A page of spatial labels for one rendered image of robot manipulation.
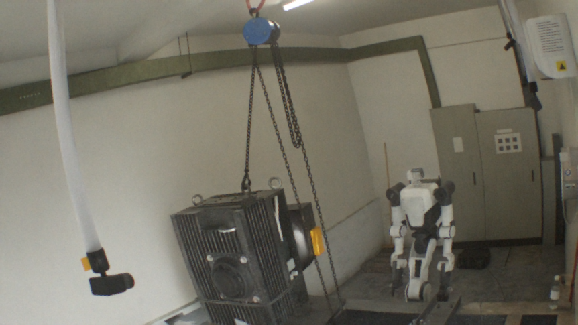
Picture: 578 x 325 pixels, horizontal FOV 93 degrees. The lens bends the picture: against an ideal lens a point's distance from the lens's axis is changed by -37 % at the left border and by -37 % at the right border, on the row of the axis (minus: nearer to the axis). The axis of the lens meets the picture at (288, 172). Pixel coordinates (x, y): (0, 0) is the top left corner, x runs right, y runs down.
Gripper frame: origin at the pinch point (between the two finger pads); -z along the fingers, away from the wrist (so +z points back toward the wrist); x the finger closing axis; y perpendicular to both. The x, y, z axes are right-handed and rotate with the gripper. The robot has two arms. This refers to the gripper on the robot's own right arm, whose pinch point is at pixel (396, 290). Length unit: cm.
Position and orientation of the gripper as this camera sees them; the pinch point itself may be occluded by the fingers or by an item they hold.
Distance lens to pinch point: 302.3
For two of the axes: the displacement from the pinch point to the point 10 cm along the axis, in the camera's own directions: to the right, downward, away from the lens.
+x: -7.5, 0.5, -6.6
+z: -0.6, -10.0, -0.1
